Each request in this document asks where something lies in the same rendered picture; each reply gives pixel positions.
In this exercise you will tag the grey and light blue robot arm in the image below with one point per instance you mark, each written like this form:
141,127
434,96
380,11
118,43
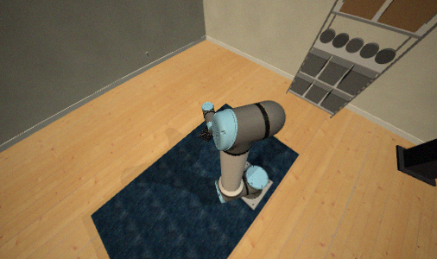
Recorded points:
233,131

